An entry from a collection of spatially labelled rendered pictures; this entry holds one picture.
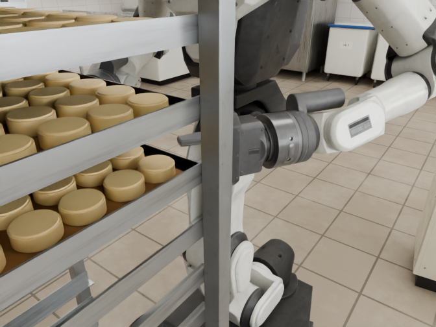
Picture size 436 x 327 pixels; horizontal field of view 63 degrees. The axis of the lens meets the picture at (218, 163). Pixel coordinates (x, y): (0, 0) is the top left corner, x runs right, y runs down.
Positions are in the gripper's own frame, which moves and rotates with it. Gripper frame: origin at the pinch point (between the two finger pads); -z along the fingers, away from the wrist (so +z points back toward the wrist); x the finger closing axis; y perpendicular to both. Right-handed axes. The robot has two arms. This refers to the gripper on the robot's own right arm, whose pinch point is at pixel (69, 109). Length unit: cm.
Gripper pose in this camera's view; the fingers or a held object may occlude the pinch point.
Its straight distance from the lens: 77.5
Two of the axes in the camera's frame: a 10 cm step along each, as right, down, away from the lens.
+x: 0.0, -8.9, -4.6
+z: 1.2, -4.5, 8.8
